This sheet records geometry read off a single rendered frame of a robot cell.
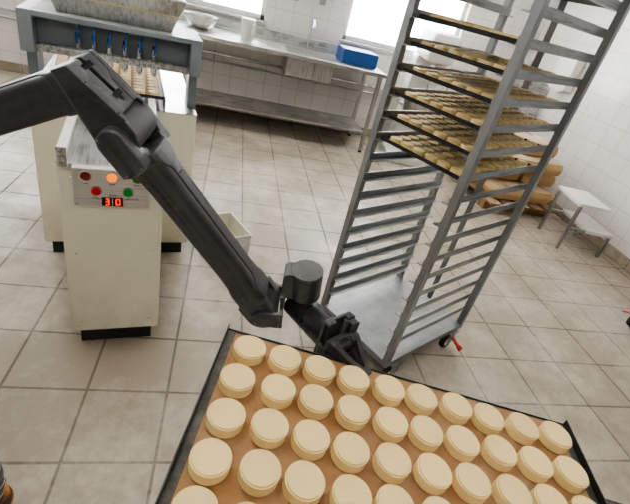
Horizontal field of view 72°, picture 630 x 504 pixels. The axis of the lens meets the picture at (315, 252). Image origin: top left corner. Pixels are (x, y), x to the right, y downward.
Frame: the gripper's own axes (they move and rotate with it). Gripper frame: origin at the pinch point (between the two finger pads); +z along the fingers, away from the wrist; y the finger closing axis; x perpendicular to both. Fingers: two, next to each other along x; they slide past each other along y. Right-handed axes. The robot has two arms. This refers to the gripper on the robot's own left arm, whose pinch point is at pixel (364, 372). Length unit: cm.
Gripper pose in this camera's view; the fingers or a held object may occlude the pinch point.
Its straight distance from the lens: 74.7
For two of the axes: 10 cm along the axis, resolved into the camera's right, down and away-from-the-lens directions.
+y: -2.5, 8.2, 5.2
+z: 6.1, 5.5, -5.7
